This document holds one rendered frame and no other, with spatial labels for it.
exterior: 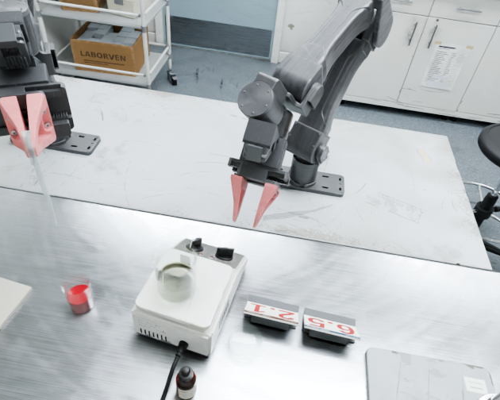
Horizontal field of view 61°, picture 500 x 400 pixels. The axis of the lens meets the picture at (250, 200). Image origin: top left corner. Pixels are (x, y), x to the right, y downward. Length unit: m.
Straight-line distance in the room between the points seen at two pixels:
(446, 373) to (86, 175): 0.80
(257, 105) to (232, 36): 2.98
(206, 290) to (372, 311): 0.31
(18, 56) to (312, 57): 0.44
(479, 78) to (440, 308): 2.49
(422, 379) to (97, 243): 0.62
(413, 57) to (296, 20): 0.98
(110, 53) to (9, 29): 2.29
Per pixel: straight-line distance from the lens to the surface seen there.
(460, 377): 0.80
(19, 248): 0.90
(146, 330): 0.71
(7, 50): 0.60
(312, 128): 0.89
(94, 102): 1.27
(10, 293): 0.83
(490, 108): 3.36
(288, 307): 0.76
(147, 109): 1.22
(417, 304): 0.85
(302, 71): 0.73
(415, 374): 0.76
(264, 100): 0.65
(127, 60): 2.85
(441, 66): 3.11
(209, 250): 0.77
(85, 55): 2.95
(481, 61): 3.17
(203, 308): 0.65
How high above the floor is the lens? 1.54
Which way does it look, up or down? 43 degrees down
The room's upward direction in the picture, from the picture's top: 7 degrees clockwise
